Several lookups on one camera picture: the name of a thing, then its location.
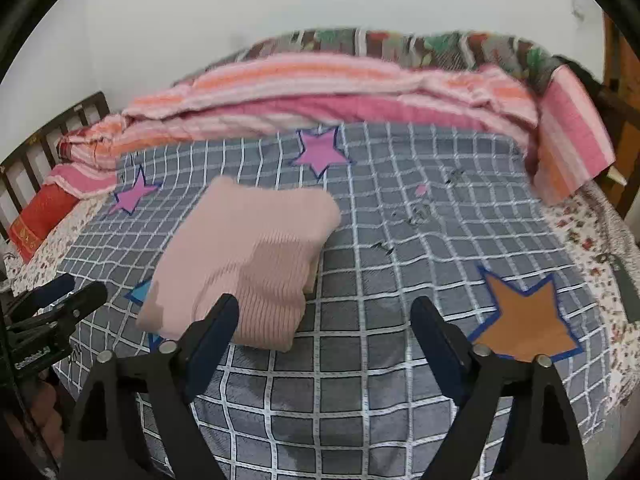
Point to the dark cloth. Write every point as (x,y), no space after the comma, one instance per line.
(627,290)

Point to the dark wooden headboard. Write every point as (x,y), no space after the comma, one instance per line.
(50,132)

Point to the grey checked star-print blanket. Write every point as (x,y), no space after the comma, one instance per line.
(350,360)

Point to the pink orange striped quilt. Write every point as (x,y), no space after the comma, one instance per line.
(300,110)

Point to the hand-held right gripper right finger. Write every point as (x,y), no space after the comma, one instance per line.
(436,346)

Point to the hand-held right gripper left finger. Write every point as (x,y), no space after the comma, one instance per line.
(215,346)

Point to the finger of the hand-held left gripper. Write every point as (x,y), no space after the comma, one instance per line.
(75,301)
(50,290)

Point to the person's left hand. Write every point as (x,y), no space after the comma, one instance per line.
(45,410)

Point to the brown wooden furniture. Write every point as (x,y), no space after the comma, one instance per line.
(620,70)

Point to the red pillow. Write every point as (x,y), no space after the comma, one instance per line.
(40,220)

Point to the pink knitted sweater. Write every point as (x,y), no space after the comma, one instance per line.
(240,240)

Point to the patchwork floral blanket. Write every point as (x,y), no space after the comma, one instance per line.
(400,42)

